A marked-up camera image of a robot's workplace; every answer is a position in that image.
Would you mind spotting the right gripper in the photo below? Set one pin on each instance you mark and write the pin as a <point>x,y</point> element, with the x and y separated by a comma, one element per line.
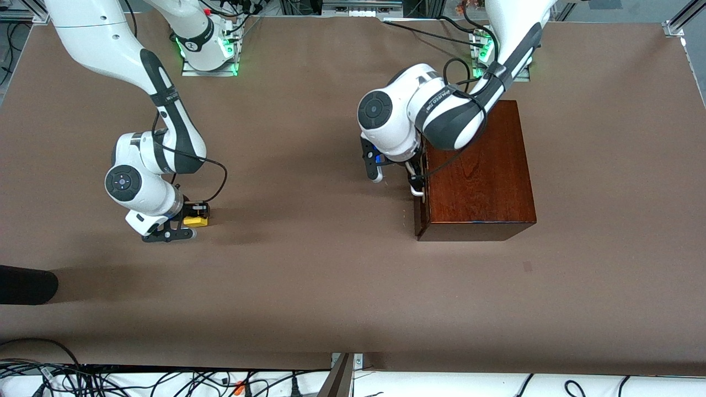
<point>191,209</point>

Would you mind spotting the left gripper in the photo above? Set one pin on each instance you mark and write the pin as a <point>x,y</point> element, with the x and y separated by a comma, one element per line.
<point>412,167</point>

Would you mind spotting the yellow block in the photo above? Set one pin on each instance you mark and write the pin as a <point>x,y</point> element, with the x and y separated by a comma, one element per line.
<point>196,221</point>

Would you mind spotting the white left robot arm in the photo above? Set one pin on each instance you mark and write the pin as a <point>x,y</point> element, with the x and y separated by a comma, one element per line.
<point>397,110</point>

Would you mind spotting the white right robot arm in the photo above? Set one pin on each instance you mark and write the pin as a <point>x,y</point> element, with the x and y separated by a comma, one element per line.
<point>99,38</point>

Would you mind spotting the dark brown wooden cabinet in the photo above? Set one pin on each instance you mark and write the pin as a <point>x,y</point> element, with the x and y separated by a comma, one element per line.
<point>485,187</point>

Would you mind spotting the silver box with white connectors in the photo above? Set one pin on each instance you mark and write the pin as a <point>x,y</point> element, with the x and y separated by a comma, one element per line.
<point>361,12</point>

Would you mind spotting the small orange connector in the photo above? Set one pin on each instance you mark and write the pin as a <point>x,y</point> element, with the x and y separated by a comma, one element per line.
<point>239,388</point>

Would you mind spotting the black cylinder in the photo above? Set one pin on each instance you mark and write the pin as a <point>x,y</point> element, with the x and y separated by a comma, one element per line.
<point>25,284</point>

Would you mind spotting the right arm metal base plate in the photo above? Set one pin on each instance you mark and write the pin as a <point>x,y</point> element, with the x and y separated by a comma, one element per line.
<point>209,73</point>

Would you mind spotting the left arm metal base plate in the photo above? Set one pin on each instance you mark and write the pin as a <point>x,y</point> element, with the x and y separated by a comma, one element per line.
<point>479,55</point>

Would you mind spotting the aluminium frame profile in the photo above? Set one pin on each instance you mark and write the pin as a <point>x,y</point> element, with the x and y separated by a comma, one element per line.
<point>27,16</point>
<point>675,26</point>

